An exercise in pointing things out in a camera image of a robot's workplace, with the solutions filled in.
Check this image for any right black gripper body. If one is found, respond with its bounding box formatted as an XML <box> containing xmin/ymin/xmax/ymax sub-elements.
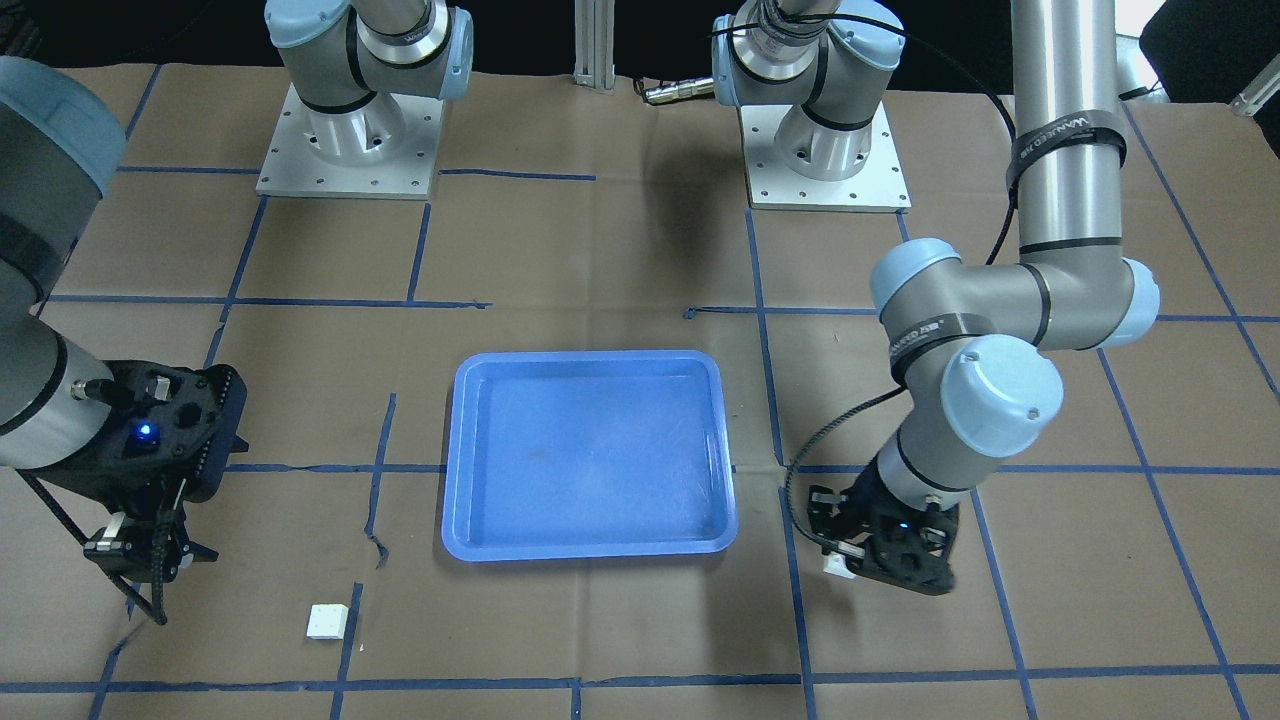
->
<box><xmin>45</xmin><ymin>360</ymin><xmax>248</xmax><ymax>583</ymax></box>

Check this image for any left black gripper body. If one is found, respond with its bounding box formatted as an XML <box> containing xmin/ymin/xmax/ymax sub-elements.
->
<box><xmin>808</xmin><ymin>480</ymin><xmax>960</xmax><ymax>596</ymax></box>

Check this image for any white block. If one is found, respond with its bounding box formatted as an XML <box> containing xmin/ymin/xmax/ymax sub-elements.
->
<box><xmin>823</xmin><ymin>553</ymin><xmax>858</xmax><ymax>580</ymax></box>
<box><xmin>305</xmin><ymin>603</ymin><xmax>349</xmax><ymax>641</ymax></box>

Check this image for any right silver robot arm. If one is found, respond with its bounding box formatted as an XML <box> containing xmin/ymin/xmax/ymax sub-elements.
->
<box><xmin>1</xmin><ymin>1</ymin><xmax>475</xmax><ymax>625</ymax></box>

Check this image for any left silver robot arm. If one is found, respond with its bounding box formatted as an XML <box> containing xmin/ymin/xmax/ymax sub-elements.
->
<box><xmin>712</xmin><ymin>1</ymin><xmax>1160</xmax><ymax>596</ymax></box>

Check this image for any blue plastic tray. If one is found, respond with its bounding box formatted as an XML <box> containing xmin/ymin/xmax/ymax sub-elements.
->
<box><xmin>442</xmin><ymin>348</ymin><xmax>739</xmax><ymax>562</ymax></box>

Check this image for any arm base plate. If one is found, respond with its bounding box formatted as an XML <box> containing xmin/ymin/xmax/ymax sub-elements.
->
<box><xmin>739</xmin><ymin>104</ymin><xmax>913</xmax><ymax>214</ymax></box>
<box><xmin>256</xmin><ymin>87</ymin><xmax>445</xmax><ymax>201</ymax></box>

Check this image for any aluminium frame post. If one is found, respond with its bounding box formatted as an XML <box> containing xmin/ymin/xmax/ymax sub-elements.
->
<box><xmin>571</xmin><ymin>0</ymin><xmax>616</xmax><ymax>94</ymax></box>

